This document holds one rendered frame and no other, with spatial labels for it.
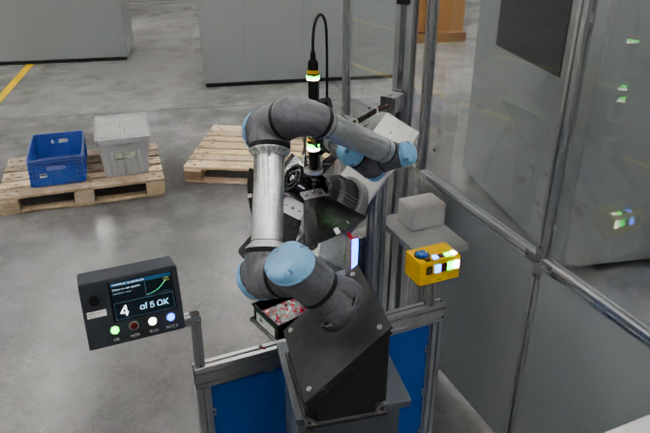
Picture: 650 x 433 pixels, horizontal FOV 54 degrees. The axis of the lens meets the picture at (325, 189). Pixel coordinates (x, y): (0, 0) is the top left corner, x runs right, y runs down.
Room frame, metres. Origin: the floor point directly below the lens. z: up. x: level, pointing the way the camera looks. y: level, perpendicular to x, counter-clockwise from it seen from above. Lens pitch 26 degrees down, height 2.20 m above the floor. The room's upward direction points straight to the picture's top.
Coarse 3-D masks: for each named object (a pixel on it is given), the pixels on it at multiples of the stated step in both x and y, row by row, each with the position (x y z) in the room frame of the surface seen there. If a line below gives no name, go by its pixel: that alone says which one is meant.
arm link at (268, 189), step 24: (264, 120) 1.62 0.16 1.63; (264, 144) 1.59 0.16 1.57; (288, 144) 1.63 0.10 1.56; (264, 168) 1.56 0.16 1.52; (264, 192) 1.52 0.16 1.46; (264, 216) 1.48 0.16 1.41; (264, 240) 1.44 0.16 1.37; (240, 264) 1.43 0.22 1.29; (264, 264) 1.36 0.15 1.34; (240, 288) 1.39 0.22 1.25; (264, 288) 1.33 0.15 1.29
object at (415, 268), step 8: (416, 248) 1.89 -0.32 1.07; (424, 248) 1.89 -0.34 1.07; (432, 248) 1.89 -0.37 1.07; (440, 248) 1.89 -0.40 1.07; (448, 248) 1.89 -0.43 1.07; (408, 256) 1.85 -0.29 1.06; (416, 256) 1.83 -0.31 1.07; (448, 256) 1.84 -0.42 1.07; (456, 256) 1.84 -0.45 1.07; (408, 264) 1.85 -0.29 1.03; (416, 264) 1.81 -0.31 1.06; (424, 264) 1.79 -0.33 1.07; (432, 264) 1.80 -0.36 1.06; (408, 272) 1.85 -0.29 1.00; (416, 272) 1.80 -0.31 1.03; (424, 272) 1.79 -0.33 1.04; (432, 272) 1.80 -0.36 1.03; (440, 272) 1.82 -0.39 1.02; (448, 272) 1.83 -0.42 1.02; (456, 272) 1.84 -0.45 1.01; (416, 280) 1.80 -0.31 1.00; (424, 280) 1.79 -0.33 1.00; (432, 280) 1.80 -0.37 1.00; (440, 280) 1.82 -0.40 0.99
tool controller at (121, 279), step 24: (144, 264) 1.52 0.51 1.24; (168, 264) 1.50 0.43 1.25; (96, 288) 1.40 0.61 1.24; (120, 288) 1.42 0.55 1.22; (144, 288) 1.44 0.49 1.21; (168, 288) 1.46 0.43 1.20; (96, 312) 1.38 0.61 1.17; (144, 312) 1.42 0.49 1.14; (96, 336) 1.36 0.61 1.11; (120, 336) 1.38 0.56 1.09; (144, 336) 1.40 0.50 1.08
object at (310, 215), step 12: (312, 204) 2.00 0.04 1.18; (324, 204) 2.00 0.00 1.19; (336, 204) 2.00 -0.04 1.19; (312, 216) 1.93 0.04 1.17; (324, 216) 1.92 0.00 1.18; (336, 216) 1.92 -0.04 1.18; (348, 216) 1.91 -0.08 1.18; (360, 216) 1.90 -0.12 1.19; (312, 228) 1.88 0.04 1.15; (324, 228) 1.87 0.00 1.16; (348, 228) 1.85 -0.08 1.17; (312, 240) 1.84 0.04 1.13; (324, 240) 1.82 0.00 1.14
